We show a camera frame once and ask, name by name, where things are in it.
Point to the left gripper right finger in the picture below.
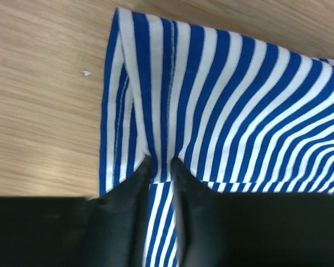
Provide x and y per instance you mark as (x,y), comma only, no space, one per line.
(250,229)

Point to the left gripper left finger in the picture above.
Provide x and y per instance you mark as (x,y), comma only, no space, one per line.
(76,231)

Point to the blue white striped tank top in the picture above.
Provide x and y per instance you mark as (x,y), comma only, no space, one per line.
(243,115)

